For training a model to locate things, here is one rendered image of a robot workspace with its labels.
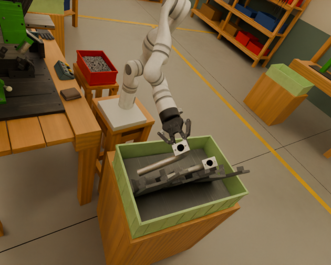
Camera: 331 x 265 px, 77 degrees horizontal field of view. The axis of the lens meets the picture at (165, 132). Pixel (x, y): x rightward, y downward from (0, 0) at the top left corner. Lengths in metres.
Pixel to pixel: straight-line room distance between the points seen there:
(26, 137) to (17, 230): 0.90
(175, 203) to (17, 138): 0.83
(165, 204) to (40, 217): 1.13
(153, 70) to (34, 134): 0.70
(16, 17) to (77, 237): 1.49
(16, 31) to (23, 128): 0.57
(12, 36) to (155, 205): 1.21
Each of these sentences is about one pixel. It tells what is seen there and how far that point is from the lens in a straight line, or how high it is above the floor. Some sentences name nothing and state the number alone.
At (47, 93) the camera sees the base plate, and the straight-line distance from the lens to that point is 1.44.
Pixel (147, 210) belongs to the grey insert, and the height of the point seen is 0.85.
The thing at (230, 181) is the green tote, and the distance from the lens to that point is 1.29.
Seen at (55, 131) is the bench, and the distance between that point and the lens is 1.24.
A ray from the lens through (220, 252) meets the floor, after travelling 2.15.
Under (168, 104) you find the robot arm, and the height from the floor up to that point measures 1.34.
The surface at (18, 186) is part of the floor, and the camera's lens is 2.11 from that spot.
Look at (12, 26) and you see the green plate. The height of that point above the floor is 1.16.
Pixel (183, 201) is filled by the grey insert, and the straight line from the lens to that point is 1.14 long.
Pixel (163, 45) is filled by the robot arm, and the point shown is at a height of 1.46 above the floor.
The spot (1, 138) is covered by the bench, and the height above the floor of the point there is 0.88.
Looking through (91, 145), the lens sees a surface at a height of 0.78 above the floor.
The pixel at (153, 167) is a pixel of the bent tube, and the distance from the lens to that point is 0.88.
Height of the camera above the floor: 1.79
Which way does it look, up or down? 42 degrees down
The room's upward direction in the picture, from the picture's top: 24 degrees clockwise
